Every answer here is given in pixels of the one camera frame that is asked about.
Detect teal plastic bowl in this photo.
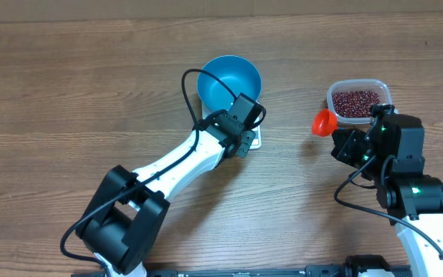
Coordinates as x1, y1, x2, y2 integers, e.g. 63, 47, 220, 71
197, 55, 262, 112

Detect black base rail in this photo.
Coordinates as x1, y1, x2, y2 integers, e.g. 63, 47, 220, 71
71, 254, 403, 277

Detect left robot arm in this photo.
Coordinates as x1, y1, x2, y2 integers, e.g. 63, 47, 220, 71
75, 94, 266, 276

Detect white digital kitchen scale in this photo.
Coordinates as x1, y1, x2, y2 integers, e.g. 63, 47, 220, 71
202, 103, 262, 150

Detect red adzuki beans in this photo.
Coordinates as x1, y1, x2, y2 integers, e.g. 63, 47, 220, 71
331, 91, 380, 118

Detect orange measuring scoop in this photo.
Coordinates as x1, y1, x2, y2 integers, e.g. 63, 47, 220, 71
311, 108, 338, 137

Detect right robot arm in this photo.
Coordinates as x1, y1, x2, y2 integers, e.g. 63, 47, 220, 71
331, 113, 443, 276

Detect clear plastic food container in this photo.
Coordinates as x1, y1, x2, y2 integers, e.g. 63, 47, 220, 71
326, 78, 393, 125

